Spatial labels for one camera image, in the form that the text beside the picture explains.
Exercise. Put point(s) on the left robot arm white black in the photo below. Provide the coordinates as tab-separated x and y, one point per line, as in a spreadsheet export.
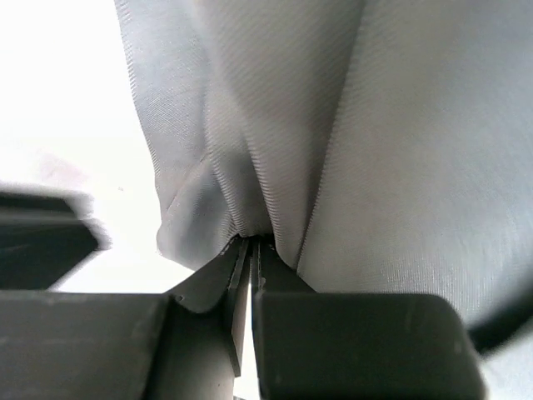
45	234

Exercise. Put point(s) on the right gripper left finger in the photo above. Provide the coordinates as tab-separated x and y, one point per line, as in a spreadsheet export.
183	344

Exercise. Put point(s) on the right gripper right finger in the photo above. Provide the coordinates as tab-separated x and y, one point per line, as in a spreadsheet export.
312	345

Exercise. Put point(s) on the grey pleated skirt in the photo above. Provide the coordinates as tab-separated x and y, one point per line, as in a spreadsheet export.
385	145

